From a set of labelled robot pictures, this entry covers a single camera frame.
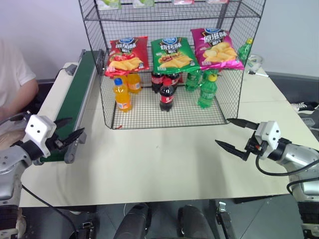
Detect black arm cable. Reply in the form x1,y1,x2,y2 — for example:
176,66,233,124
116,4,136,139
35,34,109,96
0,111,32,126
255,154,319,196

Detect green conveyor belt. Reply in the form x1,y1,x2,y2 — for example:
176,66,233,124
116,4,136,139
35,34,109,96
32,49,106,166

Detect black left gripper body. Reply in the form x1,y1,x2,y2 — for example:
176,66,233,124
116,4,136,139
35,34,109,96
45,133,66,151

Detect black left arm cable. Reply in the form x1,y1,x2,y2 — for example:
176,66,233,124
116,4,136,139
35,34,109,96
0,111,32,126

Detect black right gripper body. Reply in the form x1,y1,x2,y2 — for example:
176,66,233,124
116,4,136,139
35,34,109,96
244,130,263,157

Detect green soda bottle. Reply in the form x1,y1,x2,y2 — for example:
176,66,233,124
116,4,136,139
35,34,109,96
184,70,202,93
236,37,254,68
197,73,219,110

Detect red potato chips bag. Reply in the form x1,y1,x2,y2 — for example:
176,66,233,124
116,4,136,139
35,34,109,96
104,35,151,78

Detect dark rounded shape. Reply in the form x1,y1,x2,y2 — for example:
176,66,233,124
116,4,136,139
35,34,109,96
113,202,153,239
176,204,210,239

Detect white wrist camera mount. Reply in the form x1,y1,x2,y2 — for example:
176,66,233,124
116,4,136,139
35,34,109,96
254,120,283,160
25,115,58,159

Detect black metal table bracket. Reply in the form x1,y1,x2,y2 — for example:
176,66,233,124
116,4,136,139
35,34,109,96
215,200,238,239

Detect orange soda bottle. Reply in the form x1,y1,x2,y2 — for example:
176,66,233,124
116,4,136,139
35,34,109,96
127,72,143,95
113,77,133,114

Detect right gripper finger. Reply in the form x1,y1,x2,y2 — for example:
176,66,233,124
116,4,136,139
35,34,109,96
214,139,251,162
227,118,259,130

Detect green snack packet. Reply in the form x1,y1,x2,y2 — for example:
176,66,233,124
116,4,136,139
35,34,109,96
95,0,123,10
133,0,156,8

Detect cola bottle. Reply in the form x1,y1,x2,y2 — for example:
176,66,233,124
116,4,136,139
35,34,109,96
169,72,183,92
151,71,165,94
159,79,175,113

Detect magenta potato chips bag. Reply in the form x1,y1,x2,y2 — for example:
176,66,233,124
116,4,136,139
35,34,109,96
190,27,246,72

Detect white marker pen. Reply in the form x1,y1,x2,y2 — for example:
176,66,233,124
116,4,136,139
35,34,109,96
246,70,269,78

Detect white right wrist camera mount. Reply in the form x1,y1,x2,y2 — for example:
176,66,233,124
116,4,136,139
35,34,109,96
254,120,283,160

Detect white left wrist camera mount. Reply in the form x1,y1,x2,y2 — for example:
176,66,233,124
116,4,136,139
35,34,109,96
25,115,58,159

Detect person in white shirt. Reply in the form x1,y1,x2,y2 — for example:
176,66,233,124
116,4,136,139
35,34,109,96
0,38,40,150

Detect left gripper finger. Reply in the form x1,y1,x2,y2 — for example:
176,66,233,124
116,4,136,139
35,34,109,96
53,118,74,128
60,127,86,148

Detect black trailing cable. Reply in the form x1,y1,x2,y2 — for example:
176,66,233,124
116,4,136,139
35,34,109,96
20,184,78,239

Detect green potato chips bag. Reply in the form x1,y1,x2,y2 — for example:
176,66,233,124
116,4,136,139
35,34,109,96
150,36,201,74

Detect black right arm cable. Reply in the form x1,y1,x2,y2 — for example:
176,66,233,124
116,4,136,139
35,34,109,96
255,154,319,196

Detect black and white sneaker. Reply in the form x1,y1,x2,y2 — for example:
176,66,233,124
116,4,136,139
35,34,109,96
291,101,319,112

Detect black wire rack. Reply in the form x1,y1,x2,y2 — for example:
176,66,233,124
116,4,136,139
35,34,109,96
78,0,267,130

